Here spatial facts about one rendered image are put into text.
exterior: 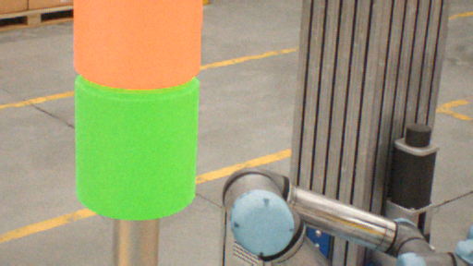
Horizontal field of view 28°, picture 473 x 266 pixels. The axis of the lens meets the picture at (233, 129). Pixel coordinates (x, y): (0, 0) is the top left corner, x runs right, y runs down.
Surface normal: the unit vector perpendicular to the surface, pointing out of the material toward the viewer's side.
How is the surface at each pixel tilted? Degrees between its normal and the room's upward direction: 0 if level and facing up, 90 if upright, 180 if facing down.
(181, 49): 90
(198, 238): 0
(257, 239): 84
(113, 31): 90
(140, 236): 90
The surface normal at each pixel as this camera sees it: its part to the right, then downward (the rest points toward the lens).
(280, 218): 0.07, 0.26
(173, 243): 0.05, -0.94
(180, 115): 0.75, 0.27
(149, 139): 0.32, 0.35
